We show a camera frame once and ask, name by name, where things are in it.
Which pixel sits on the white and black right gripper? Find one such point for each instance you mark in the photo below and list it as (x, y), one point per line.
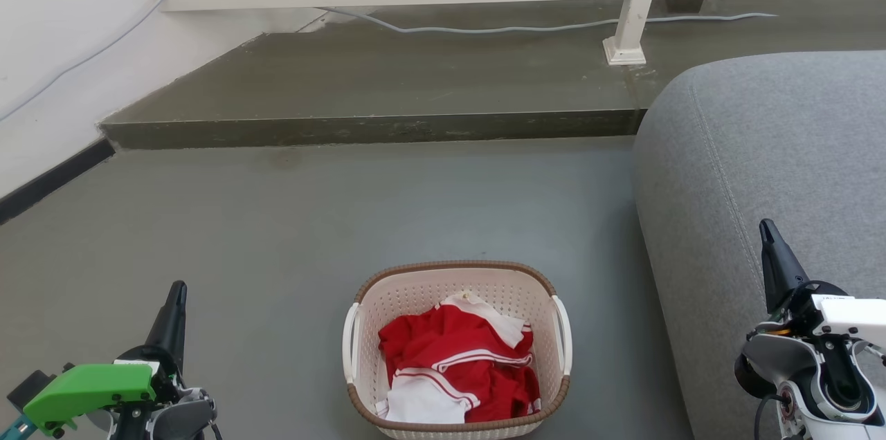
(851, 315)

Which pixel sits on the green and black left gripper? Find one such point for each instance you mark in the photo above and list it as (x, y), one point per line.
(90, 388)

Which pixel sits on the white perforated plastic laundry basket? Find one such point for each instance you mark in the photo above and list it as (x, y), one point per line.
(415, 295)

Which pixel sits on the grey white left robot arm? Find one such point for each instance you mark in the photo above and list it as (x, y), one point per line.
(181, 418)

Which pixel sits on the grey fabric sofa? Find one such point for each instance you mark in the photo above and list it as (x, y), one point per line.
(761, 149)

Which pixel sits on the white garment with red stripe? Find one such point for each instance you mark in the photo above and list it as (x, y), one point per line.
(422, 402)

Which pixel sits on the red garment with white trim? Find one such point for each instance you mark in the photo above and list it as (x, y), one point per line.
(443, 336)

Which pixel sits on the black wall baseboard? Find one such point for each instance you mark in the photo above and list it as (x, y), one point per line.
(48, 180)

